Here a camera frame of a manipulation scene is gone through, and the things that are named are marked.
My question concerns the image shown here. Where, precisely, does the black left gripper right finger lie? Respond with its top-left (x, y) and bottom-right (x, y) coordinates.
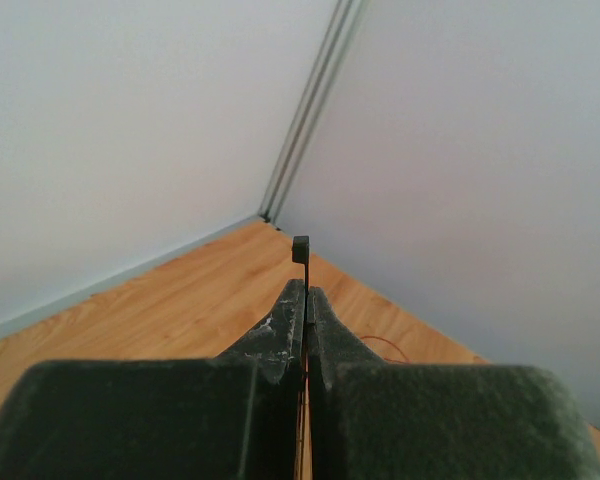
top-left (306, 288), bottom-right (600, 479)

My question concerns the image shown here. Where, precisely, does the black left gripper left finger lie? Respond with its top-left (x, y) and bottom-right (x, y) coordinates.
top-left (0, 279), bottom-right (305, 479)

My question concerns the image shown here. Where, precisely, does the black zip tie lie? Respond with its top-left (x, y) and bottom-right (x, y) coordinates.
top-left (291, 235), bottom-right (310, 362)

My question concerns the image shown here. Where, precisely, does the aluminium frame post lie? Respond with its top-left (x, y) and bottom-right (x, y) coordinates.
top-left (258, 0), bottom-right (369, 231)

